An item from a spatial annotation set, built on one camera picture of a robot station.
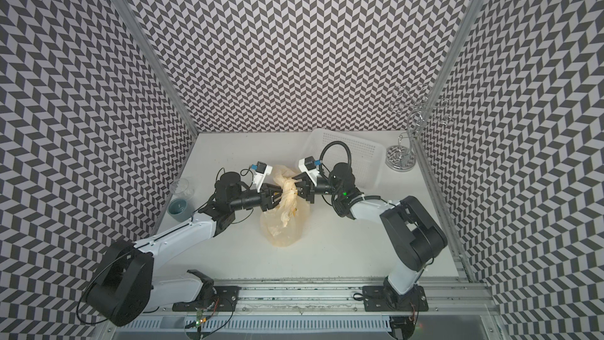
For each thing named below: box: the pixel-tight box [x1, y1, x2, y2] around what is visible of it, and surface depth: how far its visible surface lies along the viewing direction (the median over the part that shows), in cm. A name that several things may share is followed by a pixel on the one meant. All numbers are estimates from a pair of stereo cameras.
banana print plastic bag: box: [260, 164, 312, 248], surface depth 75 cm
